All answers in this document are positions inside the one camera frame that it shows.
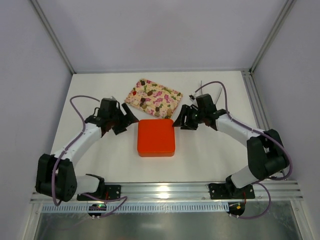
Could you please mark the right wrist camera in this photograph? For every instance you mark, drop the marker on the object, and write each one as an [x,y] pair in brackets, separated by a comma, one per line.
[193,96]

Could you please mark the aluminium table rail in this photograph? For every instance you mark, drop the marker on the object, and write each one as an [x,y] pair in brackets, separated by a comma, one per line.
[287,190]

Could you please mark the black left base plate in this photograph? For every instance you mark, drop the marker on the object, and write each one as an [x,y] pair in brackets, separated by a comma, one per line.
[110,192]

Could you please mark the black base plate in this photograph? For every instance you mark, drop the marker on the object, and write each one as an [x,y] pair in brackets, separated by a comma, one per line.
[224,191]
[110,192]

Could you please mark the metal tongs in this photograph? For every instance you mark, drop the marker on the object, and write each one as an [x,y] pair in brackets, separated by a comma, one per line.
[214,90]

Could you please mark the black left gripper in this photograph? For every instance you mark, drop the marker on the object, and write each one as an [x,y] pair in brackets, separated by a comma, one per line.
[119,120]

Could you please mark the orange box lid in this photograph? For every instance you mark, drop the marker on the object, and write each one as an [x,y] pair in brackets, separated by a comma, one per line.
[156,135]

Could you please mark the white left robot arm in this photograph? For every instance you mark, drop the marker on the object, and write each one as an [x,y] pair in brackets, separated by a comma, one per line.
[56,177]

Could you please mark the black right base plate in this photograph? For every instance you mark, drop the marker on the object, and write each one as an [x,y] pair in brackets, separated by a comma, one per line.
[224,191]

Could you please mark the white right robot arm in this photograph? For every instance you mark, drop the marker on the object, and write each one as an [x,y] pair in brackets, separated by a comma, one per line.
[265,152]

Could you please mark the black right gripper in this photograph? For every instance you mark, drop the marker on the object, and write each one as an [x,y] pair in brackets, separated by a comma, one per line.
[190,118]

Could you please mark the orange chocolate box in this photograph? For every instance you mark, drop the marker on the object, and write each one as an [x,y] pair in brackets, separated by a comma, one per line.
[156,154]

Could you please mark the floral tray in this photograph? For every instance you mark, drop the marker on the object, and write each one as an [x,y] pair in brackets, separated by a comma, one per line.
[154,99]

